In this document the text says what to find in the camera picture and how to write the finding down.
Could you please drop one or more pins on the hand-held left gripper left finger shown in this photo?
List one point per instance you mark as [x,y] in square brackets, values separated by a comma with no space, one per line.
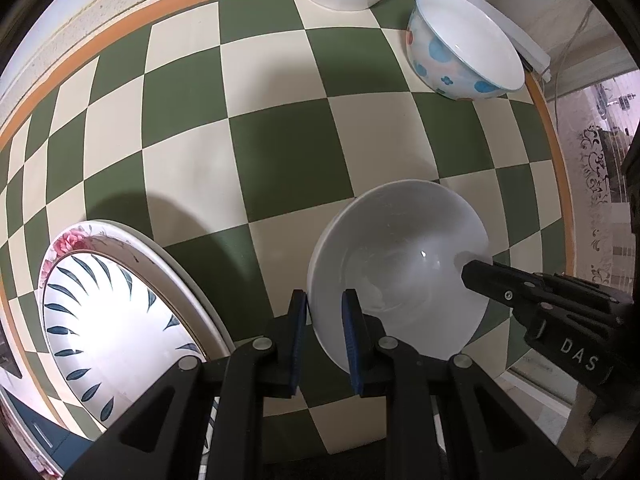
[299,345]

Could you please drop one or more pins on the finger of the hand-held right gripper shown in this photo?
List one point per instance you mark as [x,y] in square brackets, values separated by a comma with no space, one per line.
[500,285]

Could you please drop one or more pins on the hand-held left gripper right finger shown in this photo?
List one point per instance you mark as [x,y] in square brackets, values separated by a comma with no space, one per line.
[351,345]

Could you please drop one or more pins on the white bowl with small print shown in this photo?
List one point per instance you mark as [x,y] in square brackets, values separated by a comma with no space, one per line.
[400,260]

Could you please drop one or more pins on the white plate with blue stripes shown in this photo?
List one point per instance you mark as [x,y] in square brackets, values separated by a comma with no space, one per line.
[115,330]

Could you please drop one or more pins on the white plate with pink flowers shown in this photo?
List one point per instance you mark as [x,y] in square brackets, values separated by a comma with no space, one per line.
[70,242]

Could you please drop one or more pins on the green and cream checkered mat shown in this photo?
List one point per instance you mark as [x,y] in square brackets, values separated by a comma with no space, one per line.
[280,160]

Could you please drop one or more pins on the patterned glass sliding door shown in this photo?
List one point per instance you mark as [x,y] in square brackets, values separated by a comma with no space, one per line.
[595,125]

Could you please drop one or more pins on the white bowl with blue dots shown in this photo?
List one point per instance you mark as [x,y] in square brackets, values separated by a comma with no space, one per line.
[465,35]

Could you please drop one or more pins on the blue cabinet front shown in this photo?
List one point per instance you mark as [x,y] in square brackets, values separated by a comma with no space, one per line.
[35,435]

